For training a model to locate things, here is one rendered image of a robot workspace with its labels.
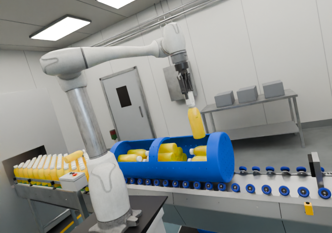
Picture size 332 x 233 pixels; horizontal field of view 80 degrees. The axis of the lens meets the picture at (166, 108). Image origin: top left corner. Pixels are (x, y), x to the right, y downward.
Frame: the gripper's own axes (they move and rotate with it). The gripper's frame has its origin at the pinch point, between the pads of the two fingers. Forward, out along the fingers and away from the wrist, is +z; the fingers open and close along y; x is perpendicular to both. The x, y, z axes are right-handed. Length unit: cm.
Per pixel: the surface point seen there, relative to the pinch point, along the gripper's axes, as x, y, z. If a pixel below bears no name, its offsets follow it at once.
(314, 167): -52, -2, 41
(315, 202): -50, -9, 53
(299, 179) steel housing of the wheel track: -46, 8, 54
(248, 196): -22, -8, 54
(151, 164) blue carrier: 33.0, -8.9, 36.1
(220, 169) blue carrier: -11.9, -9.9, 38.4
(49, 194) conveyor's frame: 164, -15, 66
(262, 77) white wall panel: -6, 348, 37
